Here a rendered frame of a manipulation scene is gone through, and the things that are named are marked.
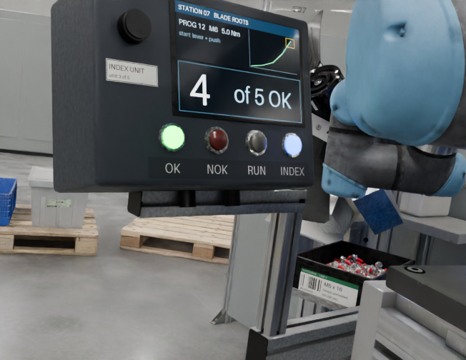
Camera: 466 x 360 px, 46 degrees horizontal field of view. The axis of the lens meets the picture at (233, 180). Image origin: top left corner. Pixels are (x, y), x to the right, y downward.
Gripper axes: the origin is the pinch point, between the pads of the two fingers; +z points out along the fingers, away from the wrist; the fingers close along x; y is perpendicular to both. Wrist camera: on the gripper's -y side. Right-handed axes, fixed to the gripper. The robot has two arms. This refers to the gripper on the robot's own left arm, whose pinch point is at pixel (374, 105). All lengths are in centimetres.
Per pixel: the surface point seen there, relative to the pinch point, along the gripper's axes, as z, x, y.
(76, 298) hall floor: 130, 102, 154
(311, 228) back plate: 17.9, 31.2, 14.8
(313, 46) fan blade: 31.4, -16.5, 18.0
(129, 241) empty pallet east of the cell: 228, 94, 171
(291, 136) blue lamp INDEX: -64, 5, 7
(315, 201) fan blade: -3.3, 20.9, 11.3
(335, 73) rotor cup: 11.9, -7.5, 9.8
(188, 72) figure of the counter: -73, -1, 15
